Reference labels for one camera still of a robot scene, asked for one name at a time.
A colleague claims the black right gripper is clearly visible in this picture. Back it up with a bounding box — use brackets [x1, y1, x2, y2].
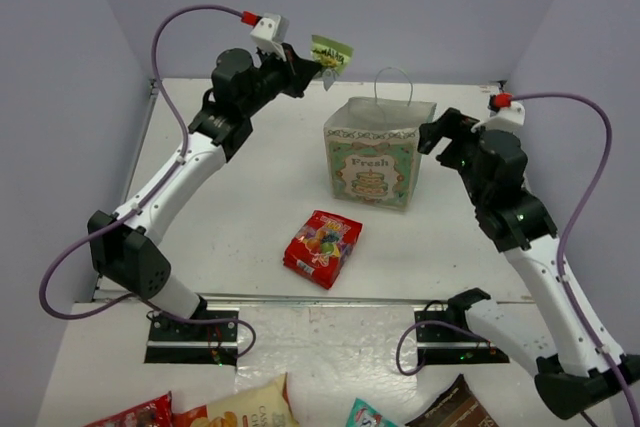
[418, 107, 489, 208]

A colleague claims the small green candy packet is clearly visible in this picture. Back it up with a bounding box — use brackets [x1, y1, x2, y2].
[311, 34, 354, 91]

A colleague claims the decorated paper bag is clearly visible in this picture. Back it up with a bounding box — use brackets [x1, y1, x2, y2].
[323, 84, 437, 211]

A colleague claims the red fruit candy bag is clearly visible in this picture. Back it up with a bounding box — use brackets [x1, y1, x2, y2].
[283, 210, 363, 290]

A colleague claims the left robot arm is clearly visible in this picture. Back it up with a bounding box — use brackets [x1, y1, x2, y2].
[88, 44, 321, 340]

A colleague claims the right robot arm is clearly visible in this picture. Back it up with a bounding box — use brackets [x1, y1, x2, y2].
[418, 108, 639, 420]

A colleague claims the dark brown snack bag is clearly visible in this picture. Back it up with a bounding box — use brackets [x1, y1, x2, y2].
[406, 374, 497, 427]

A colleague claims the cream cassava chips bag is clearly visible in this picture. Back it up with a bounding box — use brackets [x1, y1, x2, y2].
[172, 372, 300, 427]

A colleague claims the red snack bag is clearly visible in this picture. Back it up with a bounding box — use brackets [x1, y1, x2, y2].
[86, 392, 173, 427]

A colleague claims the teal snack packet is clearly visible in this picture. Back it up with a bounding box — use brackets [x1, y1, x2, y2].
[345, 398, 397, 427]

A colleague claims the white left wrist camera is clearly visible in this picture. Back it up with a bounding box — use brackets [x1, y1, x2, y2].
[241, 11, 289, 59]

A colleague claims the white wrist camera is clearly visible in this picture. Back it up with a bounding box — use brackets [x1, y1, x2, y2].
[241, 11, 289, 59]
[471, 93, 526, 133]

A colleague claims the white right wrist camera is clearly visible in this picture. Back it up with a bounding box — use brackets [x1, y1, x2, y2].
[471, 93, 526, 133]

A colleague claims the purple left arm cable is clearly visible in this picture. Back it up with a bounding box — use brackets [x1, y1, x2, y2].
[38, 4, 257, 358]

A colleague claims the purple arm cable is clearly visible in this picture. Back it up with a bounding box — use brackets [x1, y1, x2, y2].
[397, 91, 640, 427]
[38, 4, 257, 358]

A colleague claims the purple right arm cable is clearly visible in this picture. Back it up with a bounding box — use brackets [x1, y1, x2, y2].
[397, 91, 640, 427]

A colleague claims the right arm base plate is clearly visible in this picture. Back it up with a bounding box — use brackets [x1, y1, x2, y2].
[414, 300, 510, 366]

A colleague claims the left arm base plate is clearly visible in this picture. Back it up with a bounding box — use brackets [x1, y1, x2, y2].
[144, 311, 238, 367]

